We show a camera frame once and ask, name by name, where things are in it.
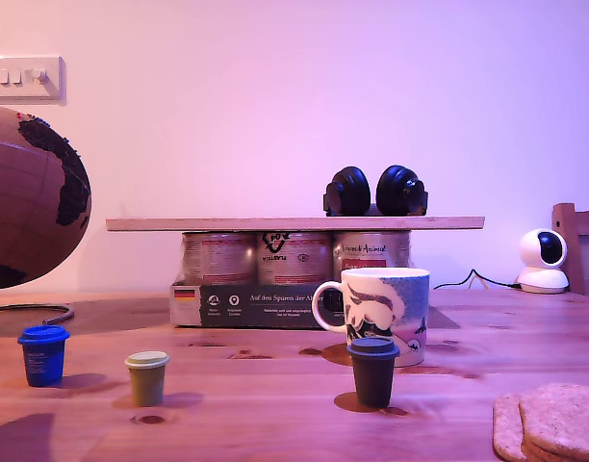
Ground cork globe with dark continents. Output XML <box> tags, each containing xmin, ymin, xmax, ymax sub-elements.
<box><xmin>0</xmin><ymin>105</ymin><xmax>92</xmax><ymax>291</ymax></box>

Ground wooden shelf board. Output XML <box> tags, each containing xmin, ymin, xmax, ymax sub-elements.
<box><xmin>105</xmin><ymin>216</ymin><xmax>486</xmax><ymax>233</ymax></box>

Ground round cork coaster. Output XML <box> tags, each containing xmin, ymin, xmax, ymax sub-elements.
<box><xmin>523</xmin><ymin>432</ymin><xmax>589</xmax><ymax>462</ymax></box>
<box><xmin>492</xmin><ymin>392</ymin><xmax>529</xmax><ymax>462</ymax></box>
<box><xmin>518</xmin><ymin>382</ymin><xmax>589</xmax><ymax>454</ymax></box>

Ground white mug with blue print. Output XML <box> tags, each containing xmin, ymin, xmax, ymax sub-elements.
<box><xmin>312</xmin><ymin>268</ymin><xmax>431</xmax><ymax>368</ymax></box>

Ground dark coffee capsule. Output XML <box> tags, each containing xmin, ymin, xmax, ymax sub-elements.
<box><xmin>346</xmin><ymin>336</ymin><xmax>401</xmax><ymax>409</ymax></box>

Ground white security camera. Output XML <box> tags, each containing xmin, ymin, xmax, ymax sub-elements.
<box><xmin>514</xmin><ymin>227</ymin><xmax>570</xmax><ymax>295</ymax></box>

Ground pale green coffee capsule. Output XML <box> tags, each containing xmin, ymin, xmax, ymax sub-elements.
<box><xmin>124</xmin><ymin>350</ymin><xmax>171</xmax><ymax>408</ymax></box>

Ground black camera cable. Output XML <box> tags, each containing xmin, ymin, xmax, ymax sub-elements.
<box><xmin>432</xmin><ymin>269</ymin><xmax>522</xmax><ymax>291</ymax></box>

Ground dark printed cardboard tray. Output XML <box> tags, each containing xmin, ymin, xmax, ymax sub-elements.
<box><xmin>168</xmin><ymin>275</ymin><xmax>348</xmax><ymax>330</ymax></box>

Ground tin can with red label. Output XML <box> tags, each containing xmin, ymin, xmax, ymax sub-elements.
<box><xmin>181</xmin><ymin>231</ymin><xmax>258</xmax><ymax>286</ymax></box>
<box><xmin>332</xmin><ymin>231</ymin><xmax>413</xmax><ymax>283</ymax></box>
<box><xmin>255</xmin><ymin>231</ymin><xmax>334</xmax><ymax>286</ymax></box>

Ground white wall switch panel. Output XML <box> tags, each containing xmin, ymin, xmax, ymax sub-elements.
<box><xmin>0</xmin><ymin>56</ymin><xmax>67</xmax><ymax>105</ymax></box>

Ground black headphones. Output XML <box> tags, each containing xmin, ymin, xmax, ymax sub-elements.
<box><xmin>321</xmin><ymin>165</ymin><xmax>429</xmax><ymax>218</ymax></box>

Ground blue coffee capsule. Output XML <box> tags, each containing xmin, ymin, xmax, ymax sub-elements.
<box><xmin>17</xmin><ymin>324</ymin><xmax>70</xmax><ymax>388</ymax></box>

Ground wooden chair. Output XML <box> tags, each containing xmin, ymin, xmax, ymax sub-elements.
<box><xmin>552</xmin><ymin>202</ymin><xmax>589</xmax><ymax>297</ymax></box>

